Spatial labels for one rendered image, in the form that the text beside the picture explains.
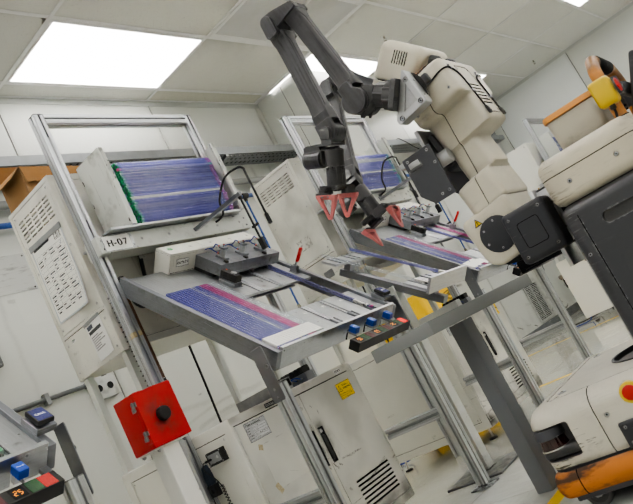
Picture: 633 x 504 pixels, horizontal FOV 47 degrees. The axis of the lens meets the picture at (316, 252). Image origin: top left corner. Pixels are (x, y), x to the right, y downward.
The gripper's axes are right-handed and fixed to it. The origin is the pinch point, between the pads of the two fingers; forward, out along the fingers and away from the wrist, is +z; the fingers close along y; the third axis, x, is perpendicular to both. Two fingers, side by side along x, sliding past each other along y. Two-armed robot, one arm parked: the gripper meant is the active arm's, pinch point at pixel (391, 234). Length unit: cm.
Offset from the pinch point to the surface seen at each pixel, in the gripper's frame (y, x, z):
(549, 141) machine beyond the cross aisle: 13, -464, -115
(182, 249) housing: 65, 13, -47
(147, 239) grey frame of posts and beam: 69, 23, -54
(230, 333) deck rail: 46, 40, 1
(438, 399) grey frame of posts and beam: 37, -33, 48
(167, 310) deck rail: 64, 39, -20
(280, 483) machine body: 71, 25, 45
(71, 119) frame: 63, 34, -107
